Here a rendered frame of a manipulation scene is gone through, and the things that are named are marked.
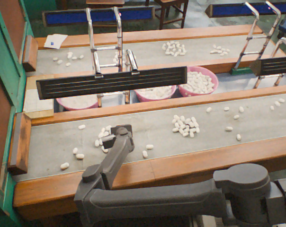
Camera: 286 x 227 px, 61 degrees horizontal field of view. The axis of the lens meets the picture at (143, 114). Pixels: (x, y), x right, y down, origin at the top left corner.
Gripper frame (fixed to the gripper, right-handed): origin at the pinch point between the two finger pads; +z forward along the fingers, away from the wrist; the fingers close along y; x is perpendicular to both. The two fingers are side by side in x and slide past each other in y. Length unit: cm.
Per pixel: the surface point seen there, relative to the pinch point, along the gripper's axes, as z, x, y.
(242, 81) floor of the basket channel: 31, -14, -91
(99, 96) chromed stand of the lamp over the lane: 7.0, -17.0, 8.0
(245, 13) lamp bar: 23, -57, -89
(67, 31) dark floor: 225, -85, 34
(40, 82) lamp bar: -21.8, -27.6, 30.0
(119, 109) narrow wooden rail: 9.4, -8.6, -2.0
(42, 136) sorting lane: 2.9, -0.6, 38.2
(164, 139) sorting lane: -6.2, 7.3, -21.3
